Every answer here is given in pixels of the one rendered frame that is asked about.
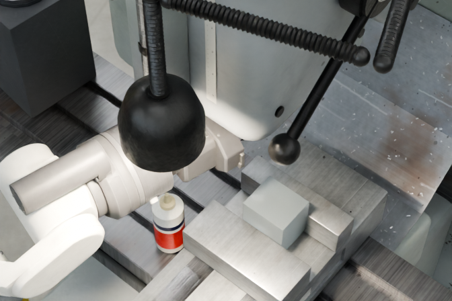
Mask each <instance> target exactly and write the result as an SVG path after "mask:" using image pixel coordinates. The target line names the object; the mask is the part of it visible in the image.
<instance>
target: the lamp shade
mask: <svg viewBox="0 0 452 301"><path fill-rule="evenodd" d="M117 121H118V131H119V137H120V145H121V148H122V151H123V153H124V155H125V156H126V158H127V159H128V160H129V161H130V162H131V163H132V164H134V165H136V166H137V167H139V168H141V169H144V170H146V171H151V172H156V173H167V172H172V171H177V170H179V169H182V168H184V167H186V166H188V165H189V164H191V163H192V162H194V161H195V160H196V159H197V158H198V157H199V155H200V154H201V152H202V150H203V148H204V146H205V142H206V118H205V111H204V107H203V105H202V103H201V102H200V100H199V98H198V96H197V95H196V93H195V91H194V90H193V88H192V86H191V85H190V84H189V83H188V82H187V81H185V80H184V79H183V78H181V77H179V76H176V75H173V74H168V73H167V92H166V94H165V95H162V96H156V95H154V94H152V92H151V90H150V82H149V75H146V76H144V77H141V78H140V79H138V80H136V81H135V82H134V83H133V84H132V85H131V86H130V87H129V88H128V90H127V91H126V94H125V96H124V99H123V101H122V104H121V106H120V109H119V112H118V119H117Z"/></svg>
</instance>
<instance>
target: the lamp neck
mask: <svg viewBox="0 0 452 301"><path fill-rule="evenodd" d="M142 3H143V4H142V6H143V18H144V27H145V38H146V47H147V48H146V49H147V60H148V68H149V82H150V90H151V92H152V94H154V95H156V96H162V95H165V94H166V92H167V73H166V61H165V46H164V38H163V37H164V35H163V19H162V17H163V16H162V10H161V9H162V7H161V4H160V2H159V0H142Z"/></svg>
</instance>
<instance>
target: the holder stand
mask: <svg viewBox="0 0 452 301"><path fill-rule="evenodd" d="M94 77H96V68H95V64H94V59H93V51H92V47H91V38H90V34H89V26H88V21H87V14H86V9H85V1H84V0H0V88H1V89H2V90H4V92H6V94H8V96H10V98H12V100H14V102H16V103H17V104H18V105H19V106H20V107H21V108H22V109H23V110H24V111H25V112H26V113H27V114H28V115H29V116H30V117H31V118H34V117H35V116H37V115H38V114H40V113H41V112H43V111H44V110H46V109H48V108H49V107H50V106H52V105H54V104H55V103H56V102H58V101H60V100H61V99H62V98H64V97H66V96H67V95H68V94H70V93H72V92H74V91H75V90H76V89H78V88H80V87H81V86H82V85H84V84H86V83H87V82H88V81H90V80H92V79H93V78H94Z"/></svg>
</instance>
